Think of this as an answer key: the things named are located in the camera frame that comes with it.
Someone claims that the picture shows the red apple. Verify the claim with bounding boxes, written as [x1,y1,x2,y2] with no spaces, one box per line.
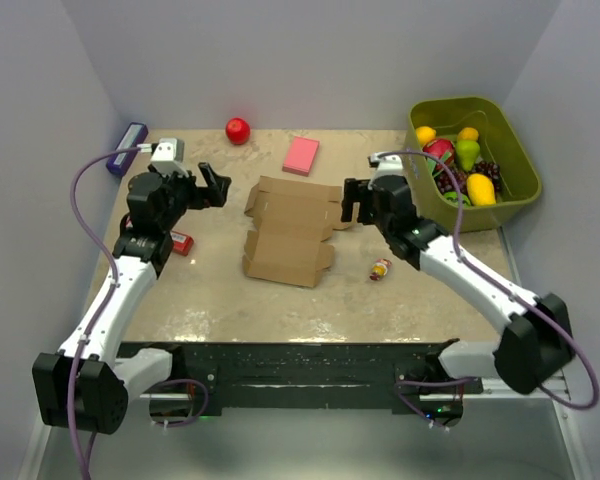
[225,117,251,145]

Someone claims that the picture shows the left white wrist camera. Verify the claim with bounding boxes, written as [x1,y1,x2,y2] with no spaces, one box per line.
[150,137,188,177]

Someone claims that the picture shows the brown cardboard box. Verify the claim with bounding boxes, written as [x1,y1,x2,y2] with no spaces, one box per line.
[242,176,350,288]

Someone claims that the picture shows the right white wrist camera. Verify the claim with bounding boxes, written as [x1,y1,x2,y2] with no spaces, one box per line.
[368,152,403,185]

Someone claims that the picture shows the pink sticky note pad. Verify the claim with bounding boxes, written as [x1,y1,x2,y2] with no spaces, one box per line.
[282,136,320,176]

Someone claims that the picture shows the yellow lemon left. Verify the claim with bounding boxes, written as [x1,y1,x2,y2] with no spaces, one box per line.
[415,126,437,147]

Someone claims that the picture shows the yellow mango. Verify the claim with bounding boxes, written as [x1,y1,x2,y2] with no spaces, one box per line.
[466,173,496,206]

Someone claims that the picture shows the orange fruit right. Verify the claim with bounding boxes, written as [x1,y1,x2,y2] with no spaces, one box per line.
[456,127,480,142]

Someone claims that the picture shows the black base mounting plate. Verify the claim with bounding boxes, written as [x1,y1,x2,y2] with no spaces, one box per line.
[115,337,484,421]

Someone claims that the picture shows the dark purple grapes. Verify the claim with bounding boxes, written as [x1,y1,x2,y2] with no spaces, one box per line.
[434,160,502,195]

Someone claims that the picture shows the red green dragon fruit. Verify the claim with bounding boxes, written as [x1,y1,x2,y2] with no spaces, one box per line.
[422,138,455,177]

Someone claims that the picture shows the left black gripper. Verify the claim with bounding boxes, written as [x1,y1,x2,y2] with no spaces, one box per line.
[156,162,230,231]

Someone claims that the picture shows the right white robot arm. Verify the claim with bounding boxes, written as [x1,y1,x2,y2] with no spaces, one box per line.
[341,175,574,395]

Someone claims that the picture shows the olive green plastic bin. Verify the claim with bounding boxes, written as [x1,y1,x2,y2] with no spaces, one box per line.
[403,96,542,232]

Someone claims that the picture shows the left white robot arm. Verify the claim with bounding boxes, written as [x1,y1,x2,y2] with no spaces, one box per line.
[32,162,232,434]

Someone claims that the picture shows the green round toy fruit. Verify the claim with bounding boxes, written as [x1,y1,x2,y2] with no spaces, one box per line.
[443,191,472,207]

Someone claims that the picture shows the green pear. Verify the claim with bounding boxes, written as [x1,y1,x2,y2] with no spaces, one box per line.
[455,140,480,172]

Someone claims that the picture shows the purple rectangular box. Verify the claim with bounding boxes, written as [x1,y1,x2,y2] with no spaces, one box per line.
[106,122,148,178]

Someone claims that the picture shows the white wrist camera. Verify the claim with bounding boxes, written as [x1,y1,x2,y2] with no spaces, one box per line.
[368,152,403,185]
[150,137,188,177]

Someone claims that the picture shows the red rectangular box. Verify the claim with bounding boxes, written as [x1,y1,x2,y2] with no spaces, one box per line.
[170,231,195,256]

